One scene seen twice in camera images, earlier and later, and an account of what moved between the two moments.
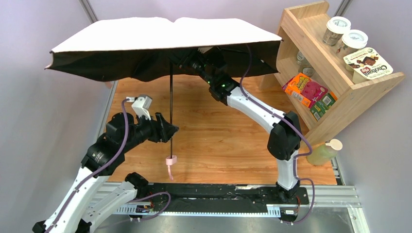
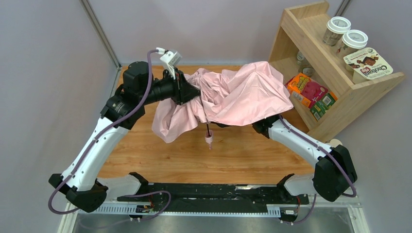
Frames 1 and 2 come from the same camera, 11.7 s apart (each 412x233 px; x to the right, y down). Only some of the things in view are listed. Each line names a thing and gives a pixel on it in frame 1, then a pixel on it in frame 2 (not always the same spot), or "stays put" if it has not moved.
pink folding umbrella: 143,47 → 240,94
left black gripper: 161,127 → 179,90
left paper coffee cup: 335,27 stays put
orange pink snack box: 304,89 stays put
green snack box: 317,110 stays put
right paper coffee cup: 351,40 stays put
